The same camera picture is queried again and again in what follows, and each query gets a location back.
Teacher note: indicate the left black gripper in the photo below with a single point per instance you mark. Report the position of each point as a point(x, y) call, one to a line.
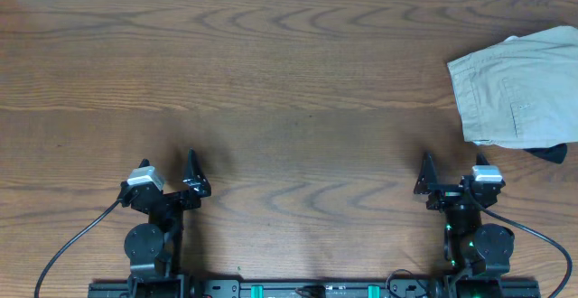
point(198, 186)

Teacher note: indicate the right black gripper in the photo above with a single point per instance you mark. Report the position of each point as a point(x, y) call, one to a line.
point(428, 183)

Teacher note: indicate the khaki shorts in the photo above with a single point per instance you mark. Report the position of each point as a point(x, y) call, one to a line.
point(520, 93)

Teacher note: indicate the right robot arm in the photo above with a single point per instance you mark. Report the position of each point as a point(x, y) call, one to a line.
point(479, 253)

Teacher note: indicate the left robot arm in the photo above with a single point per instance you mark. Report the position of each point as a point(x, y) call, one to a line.
point(154, 247)

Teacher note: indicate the black and white garment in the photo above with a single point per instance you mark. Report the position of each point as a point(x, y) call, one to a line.
point(555, 154)

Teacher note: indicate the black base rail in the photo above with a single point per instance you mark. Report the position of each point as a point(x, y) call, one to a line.
point(396, 287)

